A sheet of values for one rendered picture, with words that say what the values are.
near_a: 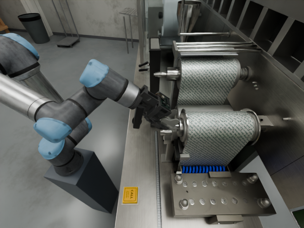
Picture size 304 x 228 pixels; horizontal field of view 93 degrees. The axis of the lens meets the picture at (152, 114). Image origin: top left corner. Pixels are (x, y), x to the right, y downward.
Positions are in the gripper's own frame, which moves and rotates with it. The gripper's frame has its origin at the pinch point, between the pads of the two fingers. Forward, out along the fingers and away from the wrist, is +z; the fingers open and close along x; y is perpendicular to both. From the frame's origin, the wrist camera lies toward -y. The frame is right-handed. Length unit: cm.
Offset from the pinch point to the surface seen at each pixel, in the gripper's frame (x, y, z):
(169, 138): 3.0, -10.1, 8.4
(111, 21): 433, -136, -40
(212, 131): -4.3, 10.0, 9.0
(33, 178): 25, -190, -29
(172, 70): 24.4, 8.1, -5.1
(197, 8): 67, 30, -1
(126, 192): -14.2, -39.9, 6.1
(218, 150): -5.5, 5.1, 20.6
